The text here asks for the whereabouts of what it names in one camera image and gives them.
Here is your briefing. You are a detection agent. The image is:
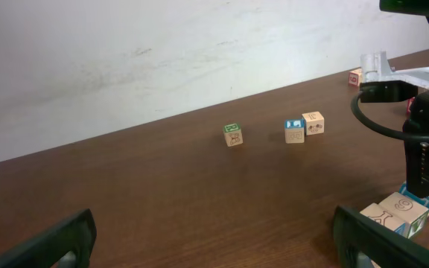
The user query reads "wooden block blue side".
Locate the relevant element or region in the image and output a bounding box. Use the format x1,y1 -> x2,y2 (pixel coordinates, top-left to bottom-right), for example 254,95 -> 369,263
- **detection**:
398,182 -> 429,209

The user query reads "blue L wooden block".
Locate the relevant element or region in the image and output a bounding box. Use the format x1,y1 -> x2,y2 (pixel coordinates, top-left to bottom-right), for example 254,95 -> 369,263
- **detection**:
285,119 -> 305,144

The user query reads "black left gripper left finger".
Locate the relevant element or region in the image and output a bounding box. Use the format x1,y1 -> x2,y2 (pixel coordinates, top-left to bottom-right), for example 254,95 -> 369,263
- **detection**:
0,208 -> 97,268

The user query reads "plain wooden block front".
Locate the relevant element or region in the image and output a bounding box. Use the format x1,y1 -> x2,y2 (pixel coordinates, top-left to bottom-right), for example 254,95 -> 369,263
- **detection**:
379,192 -> 429,238

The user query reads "plain wooden block centre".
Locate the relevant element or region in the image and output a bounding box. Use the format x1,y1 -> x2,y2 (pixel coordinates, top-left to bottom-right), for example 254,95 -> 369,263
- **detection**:
302,112 -> 325,135

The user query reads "wooden block red side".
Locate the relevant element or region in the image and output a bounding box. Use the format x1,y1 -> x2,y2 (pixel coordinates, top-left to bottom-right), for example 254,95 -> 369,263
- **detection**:
348,68 -> 362,87

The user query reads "green R block far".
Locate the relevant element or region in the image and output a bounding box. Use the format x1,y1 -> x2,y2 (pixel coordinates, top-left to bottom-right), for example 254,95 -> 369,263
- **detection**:
223,123 -> 243,147

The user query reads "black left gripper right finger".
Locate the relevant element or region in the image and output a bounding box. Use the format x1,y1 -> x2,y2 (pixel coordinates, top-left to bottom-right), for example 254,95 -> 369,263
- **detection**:
332,205 -> 429,268

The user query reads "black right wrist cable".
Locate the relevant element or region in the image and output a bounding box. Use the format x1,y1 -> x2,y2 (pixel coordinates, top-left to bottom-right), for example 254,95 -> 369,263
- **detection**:
350,80 -> 429,142

